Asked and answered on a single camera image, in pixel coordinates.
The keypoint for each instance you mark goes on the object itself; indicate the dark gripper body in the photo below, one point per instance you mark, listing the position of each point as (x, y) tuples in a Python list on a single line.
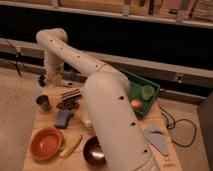
[(41, 80)]

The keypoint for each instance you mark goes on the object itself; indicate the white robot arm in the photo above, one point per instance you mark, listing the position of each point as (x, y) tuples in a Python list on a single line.
[(105, 94)]

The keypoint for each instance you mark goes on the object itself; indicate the small metal cup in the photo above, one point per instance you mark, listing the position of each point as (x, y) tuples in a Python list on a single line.
[(43, 102)]

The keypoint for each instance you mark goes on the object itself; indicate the striped brown brush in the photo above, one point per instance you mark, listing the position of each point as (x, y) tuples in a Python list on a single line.
[(71, 94)]

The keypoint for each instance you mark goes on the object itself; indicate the white paper cup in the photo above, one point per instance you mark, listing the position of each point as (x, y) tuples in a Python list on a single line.
[(86, 120)]

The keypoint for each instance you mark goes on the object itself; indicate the small green cup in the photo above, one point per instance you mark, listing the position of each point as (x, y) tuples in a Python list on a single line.
[(147, 92)]

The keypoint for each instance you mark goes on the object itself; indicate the dark red grape bunch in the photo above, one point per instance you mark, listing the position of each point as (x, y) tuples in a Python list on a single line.
[(68, 105)]

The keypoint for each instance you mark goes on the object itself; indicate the blue sponge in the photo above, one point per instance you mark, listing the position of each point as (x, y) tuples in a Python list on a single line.
[(62, 119)]

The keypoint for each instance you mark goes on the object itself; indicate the wooden board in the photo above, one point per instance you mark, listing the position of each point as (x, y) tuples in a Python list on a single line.
[(76, 161)]

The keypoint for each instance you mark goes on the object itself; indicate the orange plastic bowl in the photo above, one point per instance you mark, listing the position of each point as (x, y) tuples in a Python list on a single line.
[(46, 143)]

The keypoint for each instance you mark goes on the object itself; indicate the yellow banana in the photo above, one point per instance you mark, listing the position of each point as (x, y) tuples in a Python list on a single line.
[(70, 148)]

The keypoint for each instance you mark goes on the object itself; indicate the dark brown bowl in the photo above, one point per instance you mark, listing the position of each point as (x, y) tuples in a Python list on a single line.
[(93, 153)]

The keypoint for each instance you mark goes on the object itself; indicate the red orange ball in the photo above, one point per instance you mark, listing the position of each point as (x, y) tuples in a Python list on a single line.
[(136, 104)]

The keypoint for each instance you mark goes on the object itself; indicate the grey blue cloth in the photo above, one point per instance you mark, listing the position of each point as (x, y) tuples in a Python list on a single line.
[(157, 138)]

